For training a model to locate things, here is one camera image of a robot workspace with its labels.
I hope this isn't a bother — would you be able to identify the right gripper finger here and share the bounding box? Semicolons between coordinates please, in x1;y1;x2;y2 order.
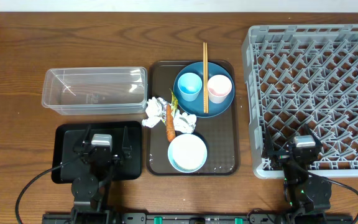
262;128;274;156
303;124;321;145

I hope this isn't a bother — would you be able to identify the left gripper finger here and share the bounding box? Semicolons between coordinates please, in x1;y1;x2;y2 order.
122;126;131;152
81;124;91;149

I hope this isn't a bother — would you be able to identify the orange carrot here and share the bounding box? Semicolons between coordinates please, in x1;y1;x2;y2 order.
165;105;176;142

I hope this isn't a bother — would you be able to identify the white tissue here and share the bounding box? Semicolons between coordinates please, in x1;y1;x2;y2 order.
173;110;197;134
142;96;168;128

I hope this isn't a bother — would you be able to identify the yellow foil snack wrapper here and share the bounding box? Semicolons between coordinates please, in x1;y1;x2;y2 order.
170;90;178;118

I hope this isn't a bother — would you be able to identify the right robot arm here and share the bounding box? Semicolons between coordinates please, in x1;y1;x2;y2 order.
262;125;332;223

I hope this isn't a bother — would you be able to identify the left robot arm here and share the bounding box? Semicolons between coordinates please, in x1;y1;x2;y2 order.
70;125;132;223

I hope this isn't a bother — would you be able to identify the grey dishwasher rack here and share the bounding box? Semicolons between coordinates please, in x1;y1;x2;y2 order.
242;24;358;179

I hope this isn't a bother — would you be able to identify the black tray bin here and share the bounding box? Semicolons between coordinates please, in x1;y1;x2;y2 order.
52;121;142;181

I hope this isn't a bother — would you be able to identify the light blue white bowl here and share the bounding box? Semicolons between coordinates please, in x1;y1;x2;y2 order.
167;134;208;173

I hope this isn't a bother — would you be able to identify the clear plastic bin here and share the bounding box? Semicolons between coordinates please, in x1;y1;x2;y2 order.
42;67;148;115

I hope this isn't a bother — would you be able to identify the pink white cup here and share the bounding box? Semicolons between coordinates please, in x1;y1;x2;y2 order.
207;75;232;104

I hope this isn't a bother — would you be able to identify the dark blue plate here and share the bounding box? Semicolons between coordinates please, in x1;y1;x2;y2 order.
173;60;235;118

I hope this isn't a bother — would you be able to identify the light blue cup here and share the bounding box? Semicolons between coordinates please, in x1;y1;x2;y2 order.
178;73;203;101

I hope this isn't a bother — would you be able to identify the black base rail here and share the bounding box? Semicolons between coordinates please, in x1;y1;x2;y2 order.
42;213;353;224

